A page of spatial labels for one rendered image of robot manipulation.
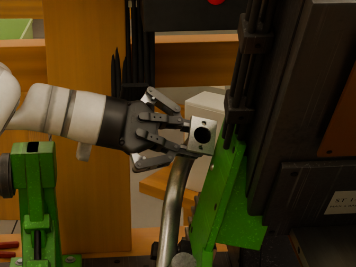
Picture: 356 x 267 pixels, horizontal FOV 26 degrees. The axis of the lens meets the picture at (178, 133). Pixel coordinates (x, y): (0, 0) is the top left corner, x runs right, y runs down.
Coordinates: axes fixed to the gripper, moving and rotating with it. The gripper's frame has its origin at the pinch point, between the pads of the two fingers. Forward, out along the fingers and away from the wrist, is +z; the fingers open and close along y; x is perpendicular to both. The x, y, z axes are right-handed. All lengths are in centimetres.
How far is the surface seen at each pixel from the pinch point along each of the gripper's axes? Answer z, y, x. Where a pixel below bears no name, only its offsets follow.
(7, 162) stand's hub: -26.3, -3.9, 16.5
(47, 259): -16.6, -17.2, 22.0
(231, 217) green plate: 5.8, -12.2, -5.0
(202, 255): 3.0, -17.5, -2.3
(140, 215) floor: 30, 49, 223
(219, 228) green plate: 4.3, -14.0, -5.0
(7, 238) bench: -24, -9, 52
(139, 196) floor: 30, 61, 235
